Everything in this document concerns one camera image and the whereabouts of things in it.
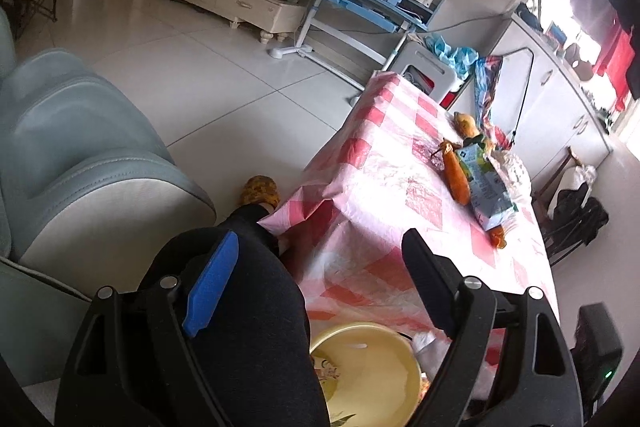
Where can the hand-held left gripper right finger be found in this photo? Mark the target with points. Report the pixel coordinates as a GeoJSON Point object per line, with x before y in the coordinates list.
{"type": "Point", "coordinates": [430, 277]}

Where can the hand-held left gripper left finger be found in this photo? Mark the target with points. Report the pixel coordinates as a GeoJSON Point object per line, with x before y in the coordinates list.
{"type": "Point", "coordinates": [210, 287]}

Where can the small orange peel piece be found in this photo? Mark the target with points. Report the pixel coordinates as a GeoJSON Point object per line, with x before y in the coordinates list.
{"type": "Point", "coordinates": [497, 238]}

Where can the blue green snack bag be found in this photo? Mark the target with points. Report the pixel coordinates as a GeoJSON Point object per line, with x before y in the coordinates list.
{"type": "Point", "coordinates": [485, 187]}

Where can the yellow plastic bin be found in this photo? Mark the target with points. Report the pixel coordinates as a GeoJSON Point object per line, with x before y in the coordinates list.
{"type": "Point", "coordinates": [360, 357]}

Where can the person's black trouser leg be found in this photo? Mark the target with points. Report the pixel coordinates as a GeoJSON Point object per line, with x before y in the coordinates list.
{"type": "Point", "coordinates": [260, 307]}

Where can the white crumpled paper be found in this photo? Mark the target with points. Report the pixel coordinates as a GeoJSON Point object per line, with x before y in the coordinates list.
{"type": "Point", "coordinates": [425, 346]}

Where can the orange carrot toy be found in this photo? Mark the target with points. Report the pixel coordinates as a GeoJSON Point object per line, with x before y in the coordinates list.
{"type": "Point", "coordinates": [457, 179]}

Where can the red white checked tablecloth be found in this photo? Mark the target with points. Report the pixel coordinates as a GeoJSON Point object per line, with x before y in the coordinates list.
{"type": "Point", "coordinates": [380, 187]}

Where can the yellow patterned slipper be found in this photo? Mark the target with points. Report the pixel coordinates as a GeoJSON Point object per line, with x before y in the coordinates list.
{"type": "Point", "coordinates": [260, 192]}

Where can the chair with dark clothes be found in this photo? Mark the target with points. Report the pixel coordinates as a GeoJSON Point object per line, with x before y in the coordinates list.
{"type": "Point", "coordinates": [575, 212]}

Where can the colourful printed bag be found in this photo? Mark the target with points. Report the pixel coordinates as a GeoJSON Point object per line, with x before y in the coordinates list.
{"type": "Point", "coordinates": [487, 92]}

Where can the grey-blue leather sofa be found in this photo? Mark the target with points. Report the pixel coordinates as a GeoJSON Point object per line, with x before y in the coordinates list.
{"type": "Point", "coordinates": [75, 147]}

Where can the white low cabinet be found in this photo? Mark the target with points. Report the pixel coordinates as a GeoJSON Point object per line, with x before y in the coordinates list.
{"type": "Point", "coordinates": [550, 107]}

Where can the white plastic stool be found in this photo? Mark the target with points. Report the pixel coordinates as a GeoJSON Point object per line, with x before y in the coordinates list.
{"type": "Point", "coordinates": [425, 57]}

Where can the light blue plastic bag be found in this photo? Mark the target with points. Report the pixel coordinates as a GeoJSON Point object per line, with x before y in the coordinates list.
{"type": "Point", "coordinates": [450, 52]}

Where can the red hanging garment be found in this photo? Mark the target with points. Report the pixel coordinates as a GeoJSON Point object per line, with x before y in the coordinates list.
{"type": "Point", "coordinates": [617, 62]}

